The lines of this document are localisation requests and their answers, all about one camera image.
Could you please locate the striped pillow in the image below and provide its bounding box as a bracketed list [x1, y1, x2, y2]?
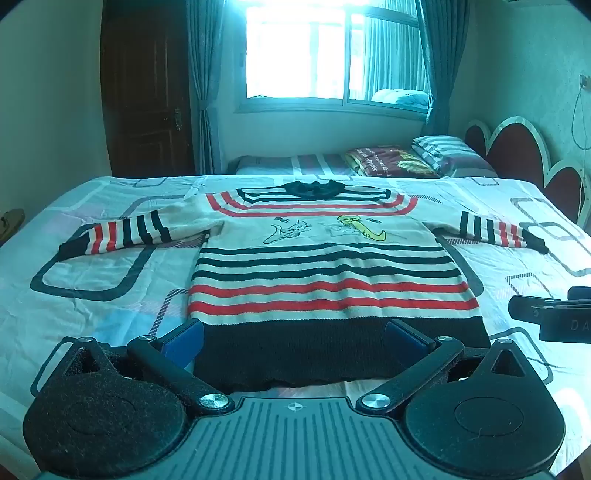
[411, 135, 498, 179]

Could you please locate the striped folded blanket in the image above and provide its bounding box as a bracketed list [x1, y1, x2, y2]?
[228, 154, 359, 176]

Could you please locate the tan object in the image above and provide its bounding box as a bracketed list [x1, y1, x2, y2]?
[0, 209, 27, 241]

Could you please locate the printed bed sheet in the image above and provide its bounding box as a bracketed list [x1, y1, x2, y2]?
[0, 173, 591, 476]

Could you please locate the red scalloped headboard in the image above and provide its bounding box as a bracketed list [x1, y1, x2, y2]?
[464, 115, 591, 228]

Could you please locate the white bedding bundle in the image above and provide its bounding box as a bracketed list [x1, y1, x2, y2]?
[371, 89, 430, 110]

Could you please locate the teal curtain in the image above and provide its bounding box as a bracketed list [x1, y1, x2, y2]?
[185, 0, 228, 175]
[414, 0, 472, 137]

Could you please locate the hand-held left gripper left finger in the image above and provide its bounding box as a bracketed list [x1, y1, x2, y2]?
[59, 318, 235, 415]

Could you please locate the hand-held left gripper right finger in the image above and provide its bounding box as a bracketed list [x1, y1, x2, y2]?
[355, 318, 533, 415]

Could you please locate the window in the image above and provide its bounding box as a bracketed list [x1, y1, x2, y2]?
[238, 0, 432, 112]

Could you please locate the striped knit sweater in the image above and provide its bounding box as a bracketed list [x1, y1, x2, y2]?
[58, 180, 550, 394]

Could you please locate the red printed pillow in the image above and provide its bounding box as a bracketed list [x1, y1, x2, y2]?
[344, 145, 440, 179]

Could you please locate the white wall cable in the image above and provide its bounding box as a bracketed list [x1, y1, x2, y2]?
[571, 74, 591, 151]

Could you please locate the dark wooden door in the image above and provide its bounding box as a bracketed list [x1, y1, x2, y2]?
[100, 0, 197, 178]

